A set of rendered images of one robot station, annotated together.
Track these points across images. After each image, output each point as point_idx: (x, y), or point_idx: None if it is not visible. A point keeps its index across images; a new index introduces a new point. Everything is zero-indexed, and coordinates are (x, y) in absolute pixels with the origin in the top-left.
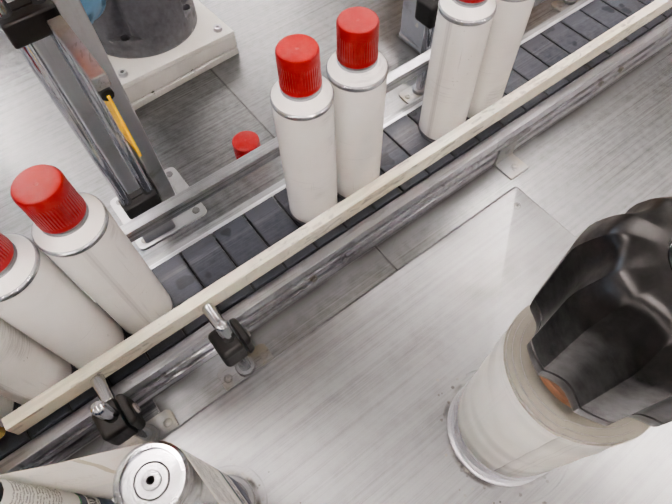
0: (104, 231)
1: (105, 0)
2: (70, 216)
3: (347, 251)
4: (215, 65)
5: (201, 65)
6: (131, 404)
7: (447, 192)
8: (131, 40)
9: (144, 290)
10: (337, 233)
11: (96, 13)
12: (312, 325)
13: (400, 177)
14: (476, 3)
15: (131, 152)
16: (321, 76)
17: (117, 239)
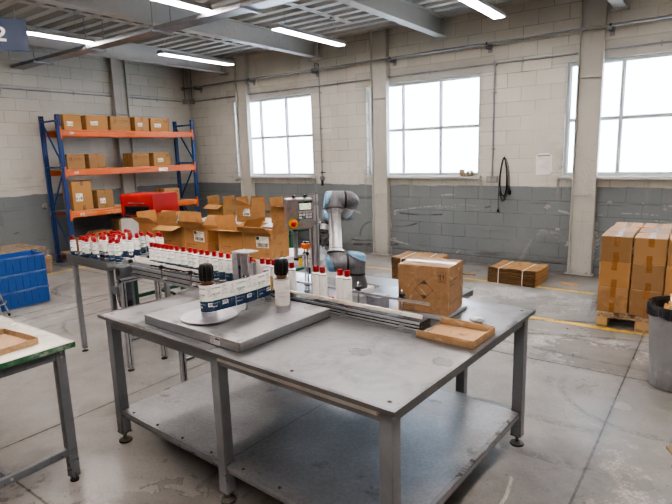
0: (291, 270)
1: (334, 268)
2: (290, 266)
3: (311, 304)
4: (354, 296)
5: (352, 294)
6: None
7: (330, 311)
8: None
9: (291, 284)
10: (312, 300)
11: (331, 268)
12: None
13: (322, 297)
14: (337, 275)
15: (308, 275)
16: (317, 271)
17: (292, 273)
